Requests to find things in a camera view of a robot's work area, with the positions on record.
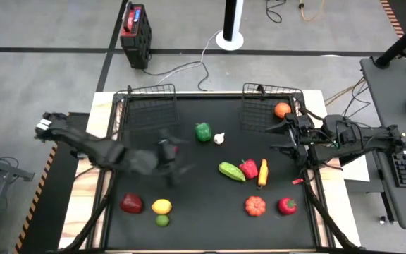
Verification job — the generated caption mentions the black wire basket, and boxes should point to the black wire basket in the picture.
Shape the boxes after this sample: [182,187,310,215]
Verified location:
[113,83,180,137]
[240,83,305,135]

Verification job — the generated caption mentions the green lime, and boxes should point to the green lime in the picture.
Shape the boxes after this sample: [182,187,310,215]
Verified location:
[155,214,171,227]

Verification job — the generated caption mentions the white floor cable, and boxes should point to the white floor cable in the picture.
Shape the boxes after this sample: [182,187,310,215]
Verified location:
[153,30,223,87]

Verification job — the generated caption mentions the looped black cable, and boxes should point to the looped black cable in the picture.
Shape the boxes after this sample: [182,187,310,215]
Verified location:
[265,0,288,24]

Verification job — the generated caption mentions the bright red bell pepper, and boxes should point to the bright red bell pepper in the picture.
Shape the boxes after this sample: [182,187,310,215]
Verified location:
[238,159,259,180]

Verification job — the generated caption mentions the grey computer cart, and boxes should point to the grey computer cart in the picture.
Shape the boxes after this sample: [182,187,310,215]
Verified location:
[360,56,406,230]

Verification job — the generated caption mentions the green bell pepper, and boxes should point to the green bell pepper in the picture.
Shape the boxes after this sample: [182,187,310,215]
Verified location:
[195,122,213,143]

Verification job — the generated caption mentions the black floor cable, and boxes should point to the black floor cable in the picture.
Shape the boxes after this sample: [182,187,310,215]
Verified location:
[142,61,210,92]

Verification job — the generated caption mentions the tan cable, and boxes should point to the tan cable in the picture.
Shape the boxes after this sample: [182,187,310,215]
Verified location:
[324,76,366,107]

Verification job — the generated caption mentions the black floor mat striped edge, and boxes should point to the black floor mat striped edge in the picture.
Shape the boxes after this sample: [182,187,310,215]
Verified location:
[12,111,91,254]

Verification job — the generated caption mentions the red strawberry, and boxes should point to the red strawberry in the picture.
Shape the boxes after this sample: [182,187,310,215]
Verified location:
[278,197,298,216]

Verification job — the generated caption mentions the black monitor pole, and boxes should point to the black monitor pole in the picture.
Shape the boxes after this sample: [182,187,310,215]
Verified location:
[374,13,406,70]

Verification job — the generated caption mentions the black table mat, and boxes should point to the black table mat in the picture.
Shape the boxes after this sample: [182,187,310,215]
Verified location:
[106,97,316,250]

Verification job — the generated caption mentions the black white pole with base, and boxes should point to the black white pole with base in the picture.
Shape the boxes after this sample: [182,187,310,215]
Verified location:
[215,0,245,52]

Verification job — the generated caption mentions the red and black power box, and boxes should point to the red and black power box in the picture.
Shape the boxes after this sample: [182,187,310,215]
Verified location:
[119,2,153,70]

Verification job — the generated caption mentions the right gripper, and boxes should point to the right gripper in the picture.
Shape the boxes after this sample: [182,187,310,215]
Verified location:
[265,114,316,167]

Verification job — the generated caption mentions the green cucumber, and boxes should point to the green cucumber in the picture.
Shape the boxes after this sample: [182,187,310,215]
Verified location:
[218,161,247,182]

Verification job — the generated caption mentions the orange floor cable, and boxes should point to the orange floor cable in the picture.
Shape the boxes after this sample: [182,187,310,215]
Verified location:
[298,0,326,21]

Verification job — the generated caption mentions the orange fruit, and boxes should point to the orange fruit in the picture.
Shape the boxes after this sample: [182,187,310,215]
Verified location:
[274,102,293,119]

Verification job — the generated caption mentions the yellow lemon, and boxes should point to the yellow lemon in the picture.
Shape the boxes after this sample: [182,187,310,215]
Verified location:
[151,198,173,215]

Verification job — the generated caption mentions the white paper sheet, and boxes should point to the white paper sheet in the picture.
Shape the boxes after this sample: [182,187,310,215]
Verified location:
[342,155,371,183]

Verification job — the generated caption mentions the orange pumpkin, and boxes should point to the orange pumpkin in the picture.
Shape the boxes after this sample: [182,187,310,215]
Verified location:
[245,195,267,217]

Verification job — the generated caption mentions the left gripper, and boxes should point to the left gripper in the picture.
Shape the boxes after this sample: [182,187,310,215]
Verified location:
[156,128,195,186]

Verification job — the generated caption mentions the dark red bell pepper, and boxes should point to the dark red bell pepper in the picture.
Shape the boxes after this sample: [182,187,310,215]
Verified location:
[119,192,144,214]

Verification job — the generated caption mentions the thin black cables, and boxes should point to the thin black cables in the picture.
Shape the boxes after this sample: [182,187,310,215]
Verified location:
[340,83,373,123]

